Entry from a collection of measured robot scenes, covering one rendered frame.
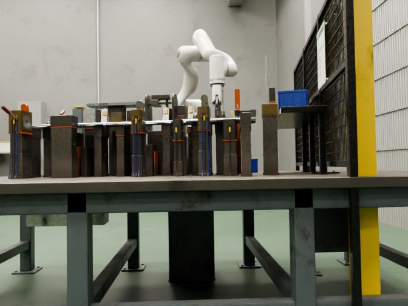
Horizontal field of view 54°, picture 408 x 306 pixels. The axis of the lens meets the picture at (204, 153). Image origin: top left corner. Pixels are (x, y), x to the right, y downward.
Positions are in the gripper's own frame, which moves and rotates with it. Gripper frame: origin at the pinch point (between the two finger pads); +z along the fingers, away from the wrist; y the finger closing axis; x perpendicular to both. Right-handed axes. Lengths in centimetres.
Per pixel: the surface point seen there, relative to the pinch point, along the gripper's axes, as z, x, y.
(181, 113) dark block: -3.6, -24.1, -23.1
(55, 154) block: 21, -85, 15
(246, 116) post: 6.0, 15.9, 35.5
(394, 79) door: -68, 184, -271
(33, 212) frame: 44, -63, 75
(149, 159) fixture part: 24.5, -38.0, 1.7
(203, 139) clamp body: 14.9, -6.0, 19.0
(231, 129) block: 10.4, 8.2, 18.6
